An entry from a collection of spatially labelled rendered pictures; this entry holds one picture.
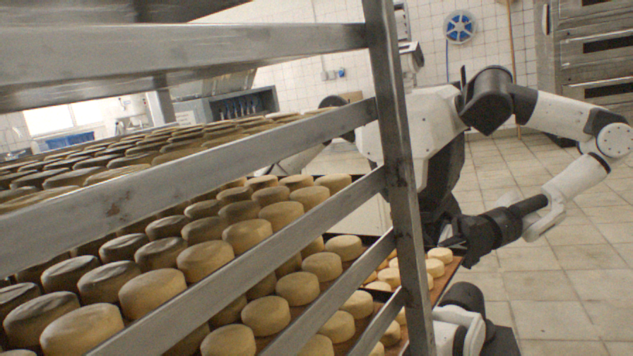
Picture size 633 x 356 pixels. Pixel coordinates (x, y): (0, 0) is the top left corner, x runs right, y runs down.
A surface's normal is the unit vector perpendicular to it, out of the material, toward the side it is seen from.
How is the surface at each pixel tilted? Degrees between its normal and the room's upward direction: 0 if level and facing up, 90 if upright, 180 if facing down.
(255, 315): 0
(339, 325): 0
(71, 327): 0
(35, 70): 90
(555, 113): 76
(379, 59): 90
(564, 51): 90
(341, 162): 90
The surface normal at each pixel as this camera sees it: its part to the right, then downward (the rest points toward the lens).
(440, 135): 0.18, 0.12
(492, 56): -0.28, 0.27
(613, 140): -0.17, 0.01
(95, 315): -0.17, -0.96
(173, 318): 0.83, -0.01
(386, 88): -0.54, 0.29
